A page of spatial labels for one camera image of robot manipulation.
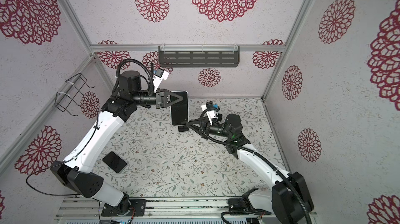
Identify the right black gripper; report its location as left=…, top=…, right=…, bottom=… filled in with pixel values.
left=188, top=119, right=233, bottom=143

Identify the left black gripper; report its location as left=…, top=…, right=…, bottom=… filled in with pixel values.
left=133, top=90, right=183, bottom=110

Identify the black smartphone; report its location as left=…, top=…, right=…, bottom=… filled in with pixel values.
left=170, top=91, right=189, bottom=126

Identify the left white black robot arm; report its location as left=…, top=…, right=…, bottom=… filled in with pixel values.
left=50, top=68, right=182, bottom=216

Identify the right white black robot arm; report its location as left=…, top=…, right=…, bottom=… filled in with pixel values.
left=186, top=114, right=314, bottom=224

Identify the black phone centre left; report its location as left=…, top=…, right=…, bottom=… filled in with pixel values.
left=178, top=125, right=189, bottom=132

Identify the black phone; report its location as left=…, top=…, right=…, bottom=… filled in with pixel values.
left=102, top=151, right=128, bottom=173
left=178, top=125, right=189, bottom=132

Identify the black phone bottom left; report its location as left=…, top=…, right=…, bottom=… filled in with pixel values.
left=102, top=151, right=128, bottom=173

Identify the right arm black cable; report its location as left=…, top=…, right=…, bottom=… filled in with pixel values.
left=198, top=108, right=313, bottom=224

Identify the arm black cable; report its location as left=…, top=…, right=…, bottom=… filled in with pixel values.
left=198, top=108, right=313, bottom=224
left=25, top=111, right=104, bottom=197

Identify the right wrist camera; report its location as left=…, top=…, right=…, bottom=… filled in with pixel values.
left=201, top=101, right=222, bottom=126

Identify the grey slotted wall shelf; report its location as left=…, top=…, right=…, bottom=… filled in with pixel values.
left=158, top=46, right=240, bottom=68

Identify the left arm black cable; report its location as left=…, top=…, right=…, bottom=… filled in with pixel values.
left=25, top=111, right=104, bottom=197

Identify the black wire wall basket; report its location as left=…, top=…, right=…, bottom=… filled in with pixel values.
left=54, top=73, right=95, bottom=117

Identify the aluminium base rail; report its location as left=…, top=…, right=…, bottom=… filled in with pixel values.
left=56, top=195, right=319, bottom=220

